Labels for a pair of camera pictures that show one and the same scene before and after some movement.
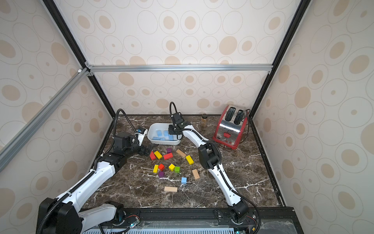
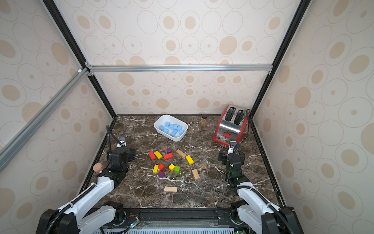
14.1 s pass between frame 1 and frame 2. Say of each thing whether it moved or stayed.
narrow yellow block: stayed
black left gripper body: moved
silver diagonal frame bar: stayed
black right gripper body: moved
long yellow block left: stayed
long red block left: stayed
